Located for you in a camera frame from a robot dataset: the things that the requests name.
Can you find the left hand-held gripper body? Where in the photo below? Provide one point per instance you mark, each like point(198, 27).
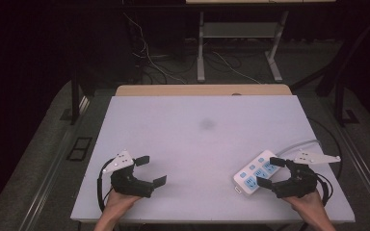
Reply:
point(131, 186)

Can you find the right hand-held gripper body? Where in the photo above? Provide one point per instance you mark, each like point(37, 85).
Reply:
point(300, 183)

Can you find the white power strip blue sockets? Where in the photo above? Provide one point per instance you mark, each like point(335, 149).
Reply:
point(253, 174)

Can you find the person's left hand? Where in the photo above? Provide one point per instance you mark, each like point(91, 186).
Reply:
point(118, 203)

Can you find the person's right hand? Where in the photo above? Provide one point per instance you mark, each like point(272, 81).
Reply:
point(310, 205)

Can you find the white board table cover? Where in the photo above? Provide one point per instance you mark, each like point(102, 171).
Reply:
point(202, 144)

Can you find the black stand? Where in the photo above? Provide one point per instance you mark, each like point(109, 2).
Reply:
point(340, 102)
point(74, 99)

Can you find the black floor frame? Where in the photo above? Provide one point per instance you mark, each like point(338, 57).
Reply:
point(79, 149)

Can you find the metal floor rail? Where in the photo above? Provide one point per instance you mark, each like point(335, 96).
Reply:
point(54, 160)
point(363, 166)

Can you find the white metal frame desk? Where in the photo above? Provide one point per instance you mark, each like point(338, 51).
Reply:
point(241, 30)

